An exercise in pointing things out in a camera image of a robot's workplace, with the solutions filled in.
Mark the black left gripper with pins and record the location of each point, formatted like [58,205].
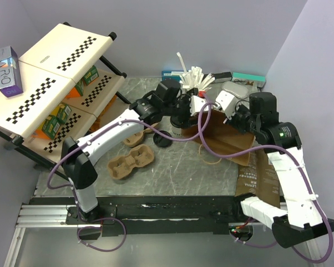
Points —
[186,119]

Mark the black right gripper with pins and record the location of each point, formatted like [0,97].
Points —
[232,121]

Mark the brown paper bag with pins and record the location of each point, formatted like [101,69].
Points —
[224,139]

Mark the black plastic cup lid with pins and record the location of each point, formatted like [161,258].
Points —
[161,141]

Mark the brown pulp cup carrier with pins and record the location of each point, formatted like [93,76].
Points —
[137,138]

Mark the white paper coffee cup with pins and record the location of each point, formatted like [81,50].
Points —
[177,130]

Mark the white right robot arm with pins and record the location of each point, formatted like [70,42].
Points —
[303,218]

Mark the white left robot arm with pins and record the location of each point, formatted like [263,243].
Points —
[80,156]

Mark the brown coffee bean pouch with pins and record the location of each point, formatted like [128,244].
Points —
[259,178]

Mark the white wrapped straws bundle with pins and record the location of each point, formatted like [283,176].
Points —
[194,78]

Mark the teal flat box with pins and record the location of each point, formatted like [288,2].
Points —
[171,75]

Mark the teal long box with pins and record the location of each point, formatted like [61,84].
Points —
[246,79]

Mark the black rectangular device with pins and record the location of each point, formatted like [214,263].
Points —
[222,77]

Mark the green box upper shelf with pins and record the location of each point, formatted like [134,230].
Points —
[90,75]

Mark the green box shelf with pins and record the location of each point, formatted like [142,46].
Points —
[90,75]
[55,120]

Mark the orange box on shelf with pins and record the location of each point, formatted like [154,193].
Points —
[76,91]

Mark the green box lower shelf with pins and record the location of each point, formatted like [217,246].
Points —
[55,120]

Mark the beige checkered shelf rack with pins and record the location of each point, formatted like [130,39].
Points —
[49,70]

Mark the purple cardboard box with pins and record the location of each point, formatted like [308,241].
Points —
[10,77]

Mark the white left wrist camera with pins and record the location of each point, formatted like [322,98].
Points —
[196,104]

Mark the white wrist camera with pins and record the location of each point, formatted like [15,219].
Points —
[226,102]
[196,104]

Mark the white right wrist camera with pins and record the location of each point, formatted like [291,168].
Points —
[226,102]

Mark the black mounting base rail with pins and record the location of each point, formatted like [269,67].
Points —
[137,215]

